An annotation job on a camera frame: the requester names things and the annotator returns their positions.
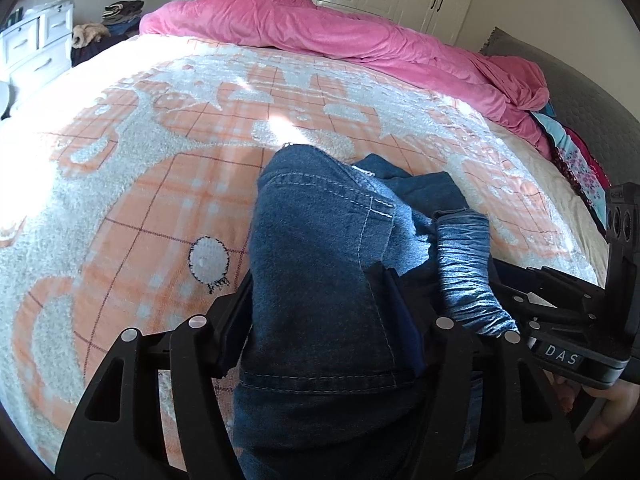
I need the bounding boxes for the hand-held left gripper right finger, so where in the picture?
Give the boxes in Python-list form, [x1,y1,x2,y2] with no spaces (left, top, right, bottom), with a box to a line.
[381,266,587,480]

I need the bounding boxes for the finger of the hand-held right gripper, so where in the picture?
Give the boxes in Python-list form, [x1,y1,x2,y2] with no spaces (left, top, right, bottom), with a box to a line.
[492,259,608,312]
[499,287,603,346]

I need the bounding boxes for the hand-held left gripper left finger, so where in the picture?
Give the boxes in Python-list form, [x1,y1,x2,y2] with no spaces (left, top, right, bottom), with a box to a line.
[54,271,256,480]

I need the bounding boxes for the blue denim pants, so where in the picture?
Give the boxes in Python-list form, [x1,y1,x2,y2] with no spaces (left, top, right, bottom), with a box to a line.
[230,144,521,480]

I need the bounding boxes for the person's right hand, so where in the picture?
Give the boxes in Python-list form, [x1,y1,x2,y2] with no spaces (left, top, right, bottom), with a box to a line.
[552,375,640,461]

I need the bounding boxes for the beige lace-trimmed bed sheet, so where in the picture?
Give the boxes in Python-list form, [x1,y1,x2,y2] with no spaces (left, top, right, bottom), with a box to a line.
[487,120,608,286]

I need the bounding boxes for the floral patterned cloth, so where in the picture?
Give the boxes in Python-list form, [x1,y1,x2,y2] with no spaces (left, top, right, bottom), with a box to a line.
[530,102,613,223]

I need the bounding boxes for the orange and white plush blanket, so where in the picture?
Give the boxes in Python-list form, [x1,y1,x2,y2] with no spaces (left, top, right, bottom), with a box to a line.
[0,35,601,471]

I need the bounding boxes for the grey padded headboard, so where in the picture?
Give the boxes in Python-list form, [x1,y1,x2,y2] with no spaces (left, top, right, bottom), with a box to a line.
[480,27,640,201]

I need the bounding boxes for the pink duvet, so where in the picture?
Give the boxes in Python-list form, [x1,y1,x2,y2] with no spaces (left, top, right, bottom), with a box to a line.
[139,0,551,156]

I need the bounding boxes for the beige fluffy cloth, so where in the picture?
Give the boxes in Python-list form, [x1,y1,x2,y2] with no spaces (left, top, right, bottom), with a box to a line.
[71,22,112,50]

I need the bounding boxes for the pile of dark clothes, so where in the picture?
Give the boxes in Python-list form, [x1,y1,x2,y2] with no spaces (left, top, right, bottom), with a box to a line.
[70,1,147,68]

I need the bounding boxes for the white drawer chest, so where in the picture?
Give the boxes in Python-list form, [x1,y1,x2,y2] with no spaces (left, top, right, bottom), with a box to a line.
[0,2,76,97]

